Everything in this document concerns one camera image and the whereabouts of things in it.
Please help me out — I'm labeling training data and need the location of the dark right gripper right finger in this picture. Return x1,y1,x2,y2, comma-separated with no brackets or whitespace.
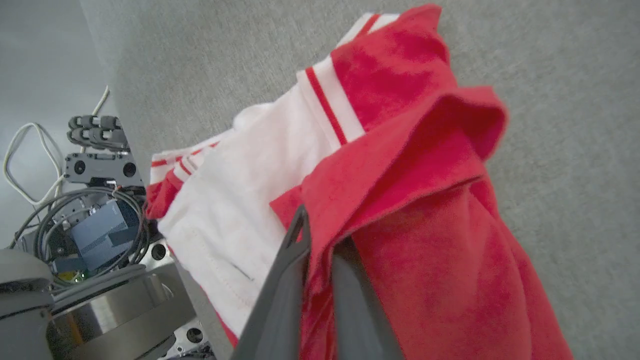
331,238,406,360

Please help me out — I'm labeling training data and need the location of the grey bracket with holes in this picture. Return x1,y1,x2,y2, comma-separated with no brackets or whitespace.
63,152,139,189

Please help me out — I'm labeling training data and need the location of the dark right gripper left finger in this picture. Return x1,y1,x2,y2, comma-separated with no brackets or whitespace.
230,204,312,360

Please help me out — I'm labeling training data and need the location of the grey metal robot waist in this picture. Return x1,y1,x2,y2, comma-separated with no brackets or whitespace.
0,247,217,360

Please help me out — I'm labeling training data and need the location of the grey ribbed connector block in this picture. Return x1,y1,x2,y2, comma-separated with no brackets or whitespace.
66,114,132,153

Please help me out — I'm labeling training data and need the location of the red white basketball jersey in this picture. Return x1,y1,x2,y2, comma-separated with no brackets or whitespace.
144,4,575,360

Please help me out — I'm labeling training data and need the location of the blue-grey electronics box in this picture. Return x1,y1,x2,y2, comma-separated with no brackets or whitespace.
69,199,142,272

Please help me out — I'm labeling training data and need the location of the black cable bundle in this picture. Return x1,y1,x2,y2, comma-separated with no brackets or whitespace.
9,185,152,290

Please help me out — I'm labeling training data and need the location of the thin white looped cable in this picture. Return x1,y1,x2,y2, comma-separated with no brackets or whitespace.
2,84,112,207

